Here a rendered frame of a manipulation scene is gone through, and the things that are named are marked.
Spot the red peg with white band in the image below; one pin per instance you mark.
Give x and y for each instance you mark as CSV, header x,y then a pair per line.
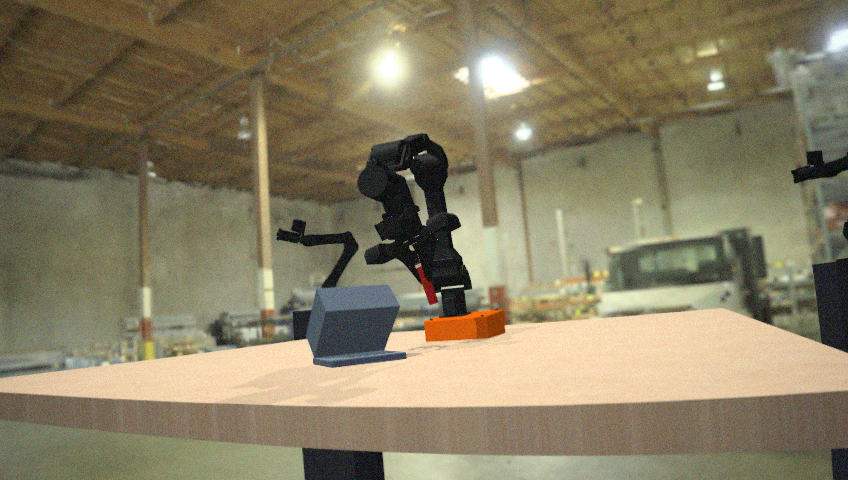
x,y
428,287

